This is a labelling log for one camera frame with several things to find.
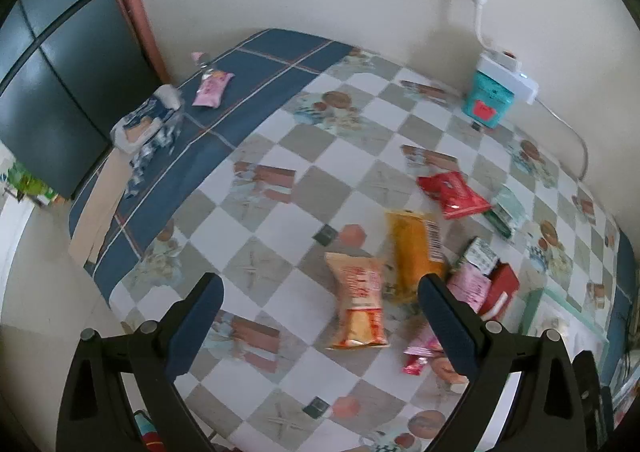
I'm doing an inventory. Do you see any pale green snack packet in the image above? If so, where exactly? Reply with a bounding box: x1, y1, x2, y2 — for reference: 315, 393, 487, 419
484, 184, 529, 239

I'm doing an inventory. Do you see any white cable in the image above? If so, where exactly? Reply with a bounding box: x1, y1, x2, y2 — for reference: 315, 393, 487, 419
536, 96, 589, 183

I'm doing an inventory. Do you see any dark wardrobe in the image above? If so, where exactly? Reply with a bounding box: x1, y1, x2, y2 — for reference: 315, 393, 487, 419
0, 0, 168, 200

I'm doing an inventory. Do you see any beige board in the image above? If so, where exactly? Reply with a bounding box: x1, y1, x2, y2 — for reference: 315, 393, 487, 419
67, 151, 132, 267

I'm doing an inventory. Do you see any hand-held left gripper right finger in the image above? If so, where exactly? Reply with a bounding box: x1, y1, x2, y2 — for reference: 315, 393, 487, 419
417, 274, 588, 452

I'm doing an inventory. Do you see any pink snack packet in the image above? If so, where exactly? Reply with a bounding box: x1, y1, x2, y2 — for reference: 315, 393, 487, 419
445, 264, 493, 313
192, 71, 236, 108

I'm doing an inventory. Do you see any yellow snack packet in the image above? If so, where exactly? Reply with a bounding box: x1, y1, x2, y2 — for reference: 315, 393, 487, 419
384, 209, 448, 303

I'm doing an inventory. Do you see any orange white snack bag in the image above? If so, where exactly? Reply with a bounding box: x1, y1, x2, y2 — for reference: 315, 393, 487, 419
324, 252, 390, 351

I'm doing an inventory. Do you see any white power strip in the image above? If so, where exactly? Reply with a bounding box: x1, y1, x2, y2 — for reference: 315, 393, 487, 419
476, 50, 541, 106

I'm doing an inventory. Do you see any pink rolled tube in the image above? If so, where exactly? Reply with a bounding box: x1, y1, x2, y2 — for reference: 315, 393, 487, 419
114, 0, 173, 84

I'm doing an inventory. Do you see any checkered tablecloth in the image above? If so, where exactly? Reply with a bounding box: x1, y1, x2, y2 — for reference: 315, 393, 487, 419
67, 28, 637, 452

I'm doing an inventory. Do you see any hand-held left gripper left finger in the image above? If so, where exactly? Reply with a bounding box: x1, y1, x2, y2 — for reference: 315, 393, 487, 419
56, 273, 224, 452

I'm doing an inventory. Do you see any red box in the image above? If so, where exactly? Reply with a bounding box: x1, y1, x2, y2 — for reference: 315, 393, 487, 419
477, 264, 521, 317

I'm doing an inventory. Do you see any small red pink packet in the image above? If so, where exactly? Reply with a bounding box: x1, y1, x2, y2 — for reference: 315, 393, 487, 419
402, 326, 445, 376

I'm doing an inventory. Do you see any red snack packet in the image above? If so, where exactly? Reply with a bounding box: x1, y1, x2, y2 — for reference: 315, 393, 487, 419
417, 171, 492, 221

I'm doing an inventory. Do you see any teal box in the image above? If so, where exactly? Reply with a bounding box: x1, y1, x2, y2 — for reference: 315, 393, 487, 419
461, 71, 516, 129

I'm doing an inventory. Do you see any green white snack packet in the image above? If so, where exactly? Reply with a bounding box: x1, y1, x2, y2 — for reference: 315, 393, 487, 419
452, 237, 501, 279

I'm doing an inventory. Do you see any blue white plastic pack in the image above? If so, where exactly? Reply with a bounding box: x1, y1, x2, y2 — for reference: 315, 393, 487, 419
109, 86, 186, 199

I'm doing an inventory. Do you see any green rimmed white tray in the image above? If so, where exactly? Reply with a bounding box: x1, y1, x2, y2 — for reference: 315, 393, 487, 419
520, 282, 612, 385

